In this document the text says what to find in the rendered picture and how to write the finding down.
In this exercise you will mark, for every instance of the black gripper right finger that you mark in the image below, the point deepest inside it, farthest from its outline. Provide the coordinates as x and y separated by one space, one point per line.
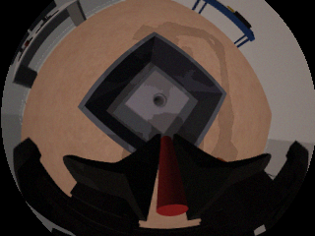
205 177

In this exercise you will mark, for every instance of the dark red peg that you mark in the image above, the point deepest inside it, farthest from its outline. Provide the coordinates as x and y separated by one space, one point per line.
170 191

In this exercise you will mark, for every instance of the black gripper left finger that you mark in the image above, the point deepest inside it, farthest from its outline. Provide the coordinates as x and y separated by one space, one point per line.
132 178

